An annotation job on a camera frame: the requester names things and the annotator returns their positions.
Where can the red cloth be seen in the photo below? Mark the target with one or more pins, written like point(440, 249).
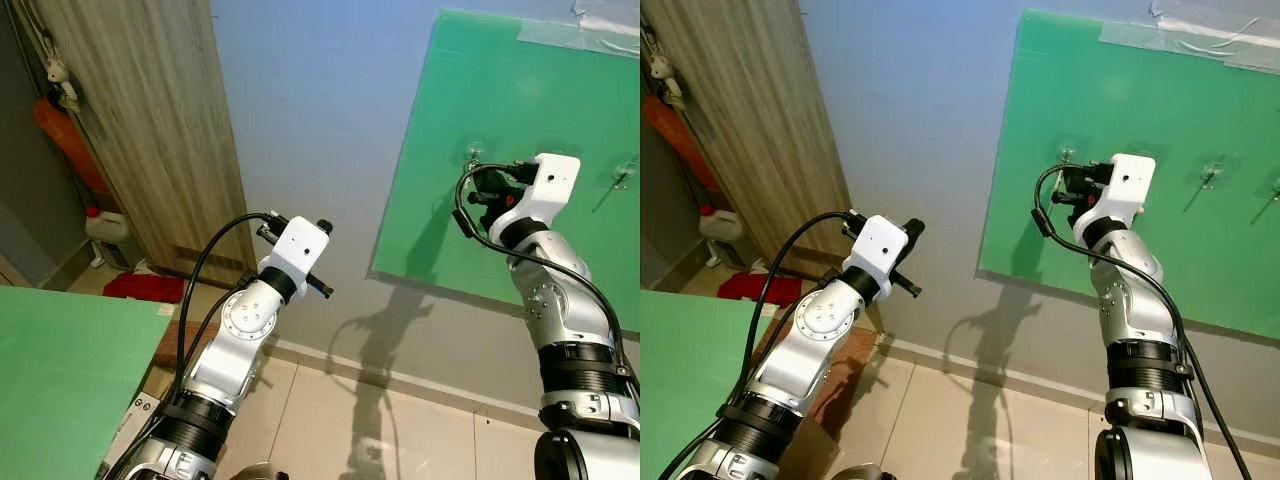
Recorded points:
point(145, 288)
point(755, 288)

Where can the long clear tape strip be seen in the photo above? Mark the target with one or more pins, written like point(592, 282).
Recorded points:
point(1190, 40)
point(585, 35)

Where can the white plush toy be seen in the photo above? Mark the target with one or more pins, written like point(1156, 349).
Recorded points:
point(60, 85)
point(665, 80)

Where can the green table board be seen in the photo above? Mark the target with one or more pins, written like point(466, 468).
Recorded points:
point(60, 390)
point(690, 380)

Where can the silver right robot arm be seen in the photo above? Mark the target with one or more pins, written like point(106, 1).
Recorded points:
point(570, 320)
point(1140, 320)

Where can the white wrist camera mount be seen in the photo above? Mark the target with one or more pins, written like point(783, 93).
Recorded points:
point(298, 250)
point(1122, 190)
point(878, 250)
point(545, 190)

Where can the green wall board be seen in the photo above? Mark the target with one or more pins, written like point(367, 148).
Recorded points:
point(520, 100)
point(1200, 110)

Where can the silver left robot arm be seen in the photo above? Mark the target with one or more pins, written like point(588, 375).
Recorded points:
point(815, 340)
point(235, 340)

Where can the wooden cabinet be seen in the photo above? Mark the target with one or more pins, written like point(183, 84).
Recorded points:
point(140, 130)
point(750, 130)

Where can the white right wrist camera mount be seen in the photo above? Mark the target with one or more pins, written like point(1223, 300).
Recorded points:
point(545, 190)
point(1122, 190)

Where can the brown mat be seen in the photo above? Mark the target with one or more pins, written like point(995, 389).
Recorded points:
point(840, 370)
point(178, 350)

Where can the orange bag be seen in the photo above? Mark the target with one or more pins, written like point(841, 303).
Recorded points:
point(70, 145)
point(680, 145)

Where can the robot left leg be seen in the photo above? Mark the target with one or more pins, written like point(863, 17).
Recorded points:
point(855, 472)
point(260, 472)

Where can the clear adhesive wall hook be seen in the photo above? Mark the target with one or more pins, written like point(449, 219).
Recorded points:
point(476, 153)
point(622, 177)
point(1210, 177)
point(1066, 155)
point(1274, 190)

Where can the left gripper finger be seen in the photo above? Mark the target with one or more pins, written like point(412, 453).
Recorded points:
point(912, 229)
point(325, 227)

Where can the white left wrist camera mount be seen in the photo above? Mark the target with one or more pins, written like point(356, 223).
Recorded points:
point(298, 250)
point(878, 250)

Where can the white jug with red cap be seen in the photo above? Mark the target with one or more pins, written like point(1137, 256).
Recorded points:
point(722, 232)
point(108, 235)

